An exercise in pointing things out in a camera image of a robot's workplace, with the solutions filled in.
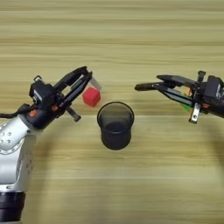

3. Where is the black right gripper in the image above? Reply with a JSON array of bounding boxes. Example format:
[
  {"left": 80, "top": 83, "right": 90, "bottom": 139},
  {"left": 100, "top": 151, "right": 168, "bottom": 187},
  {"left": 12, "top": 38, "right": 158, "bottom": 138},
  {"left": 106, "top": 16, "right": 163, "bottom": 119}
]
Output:
[{"left": 156, "top": 70, "right": 224, "bottom": 125}]

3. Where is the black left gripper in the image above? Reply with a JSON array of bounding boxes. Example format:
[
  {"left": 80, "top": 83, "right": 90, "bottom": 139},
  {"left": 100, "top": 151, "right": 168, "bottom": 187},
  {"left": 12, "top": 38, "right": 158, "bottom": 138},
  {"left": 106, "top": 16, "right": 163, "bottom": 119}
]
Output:
[{"left": 24, "top": 66, "right": 95, "bottom": 130}]

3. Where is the red cube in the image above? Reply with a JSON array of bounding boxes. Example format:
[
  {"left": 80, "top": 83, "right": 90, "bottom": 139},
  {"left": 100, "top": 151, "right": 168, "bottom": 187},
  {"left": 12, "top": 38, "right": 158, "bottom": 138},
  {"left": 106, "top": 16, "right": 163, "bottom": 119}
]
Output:
[{"left": 81, "top": 87, "right": 102, "bottom": 108}]

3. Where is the white marker with black cap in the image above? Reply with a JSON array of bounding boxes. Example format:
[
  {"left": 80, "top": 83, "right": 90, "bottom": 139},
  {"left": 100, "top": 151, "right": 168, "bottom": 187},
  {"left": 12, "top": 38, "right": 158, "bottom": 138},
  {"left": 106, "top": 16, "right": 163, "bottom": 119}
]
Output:
[{"left": 88, "top": 78, "right": 103, "bottom": 91}]

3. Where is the black mesh cup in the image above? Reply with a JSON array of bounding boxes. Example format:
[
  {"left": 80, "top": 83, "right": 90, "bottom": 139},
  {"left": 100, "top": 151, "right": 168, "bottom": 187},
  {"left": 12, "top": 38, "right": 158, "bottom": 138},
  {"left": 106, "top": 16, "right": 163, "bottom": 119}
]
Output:
[{"left": 96, "top": 101, "right": 136, "bottom": 151}]

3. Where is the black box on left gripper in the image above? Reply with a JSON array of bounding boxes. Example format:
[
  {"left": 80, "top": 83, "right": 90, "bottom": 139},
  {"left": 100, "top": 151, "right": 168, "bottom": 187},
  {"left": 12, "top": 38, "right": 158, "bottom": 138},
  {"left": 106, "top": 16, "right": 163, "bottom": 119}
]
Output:
[{"left": 29, "top": 75, "right": 58, "bottom": 109}]

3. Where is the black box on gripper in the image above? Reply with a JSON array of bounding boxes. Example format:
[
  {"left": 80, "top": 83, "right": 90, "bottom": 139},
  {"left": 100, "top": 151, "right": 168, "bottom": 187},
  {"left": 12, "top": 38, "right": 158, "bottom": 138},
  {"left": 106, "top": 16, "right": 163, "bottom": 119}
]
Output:
[
  {"left": 29, "top": 75, "right": 58, "bottom": 109},
  {"left": 204, "top": 74, "right": 224, "bottom": 102}
]

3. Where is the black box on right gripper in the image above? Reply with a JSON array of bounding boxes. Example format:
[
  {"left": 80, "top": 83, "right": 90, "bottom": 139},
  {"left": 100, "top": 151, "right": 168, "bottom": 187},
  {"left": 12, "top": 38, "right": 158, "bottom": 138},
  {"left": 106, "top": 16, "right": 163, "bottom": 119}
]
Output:
[{"left": 204, "top": 74, "right": 224, "bottom": 102}]

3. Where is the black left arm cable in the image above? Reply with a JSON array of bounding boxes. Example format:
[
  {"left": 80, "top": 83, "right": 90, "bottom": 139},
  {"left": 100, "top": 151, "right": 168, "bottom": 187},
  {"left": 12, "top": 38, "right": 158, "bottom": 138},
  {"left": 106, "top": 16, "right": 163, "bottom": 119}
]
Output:
[{"left": 0, "top": 103, "right": 32, "bottom": 120}]

